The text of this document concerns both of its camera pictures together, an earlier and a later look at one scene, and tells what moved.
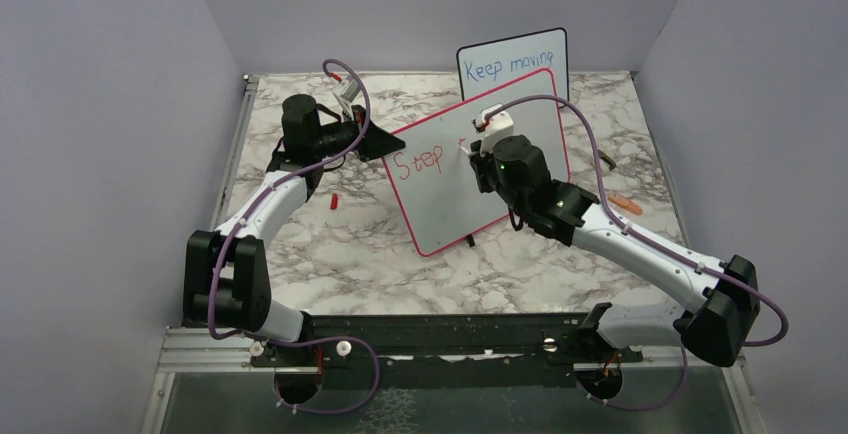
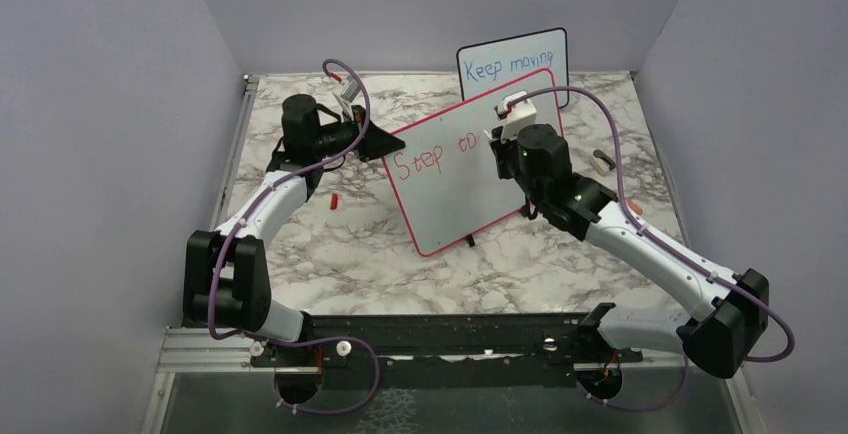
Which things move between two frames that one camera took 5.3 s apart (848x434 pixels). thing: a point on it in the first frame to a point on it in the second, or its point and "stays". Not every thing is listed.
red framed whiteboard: (434, 173) stays
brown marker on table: (611, 164) stays
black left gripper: (378, 143) stays
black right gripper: (480, 163) to (501, 147)
